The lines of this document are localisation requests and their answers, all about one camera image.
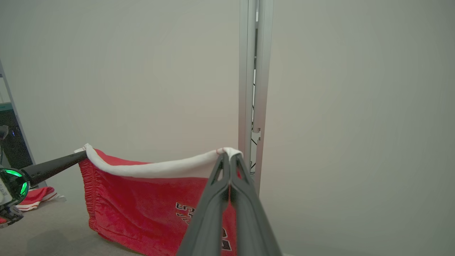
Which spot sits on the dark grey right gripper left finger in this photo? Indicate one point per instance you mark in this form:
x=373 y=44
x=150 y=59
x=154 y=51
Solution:
x=206 y=227

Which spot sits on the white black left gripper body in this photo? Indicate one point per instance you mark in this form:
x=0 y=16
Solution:
x=12 y=188

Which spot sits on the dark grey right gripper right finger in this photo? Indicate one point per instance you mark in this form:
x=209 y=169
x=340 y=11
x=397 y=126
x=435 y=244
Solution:
x=252 y=227

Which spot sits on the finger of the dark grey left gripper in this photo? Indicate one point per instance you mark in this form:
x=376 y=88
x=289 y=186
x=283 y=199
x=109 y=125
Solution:
x=49 y=169

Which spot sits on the red shirt with white sleeves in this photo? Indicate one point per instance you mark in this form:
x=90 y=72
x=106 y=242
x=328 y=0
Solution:
x=35 y=197

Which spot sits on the red shorts with black lettering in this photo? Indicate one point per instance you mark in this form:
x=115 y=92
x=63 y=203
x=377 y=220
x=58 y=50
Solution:
x=142 y=206

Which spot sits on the black computer case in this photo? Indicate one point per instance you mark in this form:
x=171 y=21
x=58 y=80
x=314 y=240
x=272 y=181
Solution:
x=14 y=142

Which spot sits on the grey fabric work surface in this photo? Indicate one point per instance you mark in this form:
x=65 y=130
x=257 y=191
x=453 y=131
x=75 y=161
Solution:
x=53 y=234

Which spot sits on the aluminium double profile post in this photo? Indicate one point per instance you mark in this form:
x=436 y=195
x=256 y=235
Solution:
x=246 y=71

